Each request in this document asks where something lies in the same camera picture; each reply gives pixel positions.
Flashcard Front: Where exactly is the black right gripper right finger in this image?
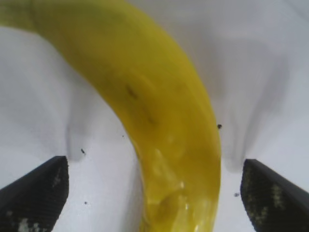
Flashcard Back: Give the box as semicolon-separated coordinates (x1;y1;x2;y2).
240;159;309;232

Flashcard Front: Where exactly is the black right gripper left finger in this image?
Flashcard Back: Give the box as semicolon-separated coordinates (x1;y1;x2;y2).
0;156;70;232

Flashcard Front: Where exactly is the yellow banana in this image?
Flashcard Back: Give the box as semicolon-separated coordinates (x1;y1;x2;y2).
0;0;222;232

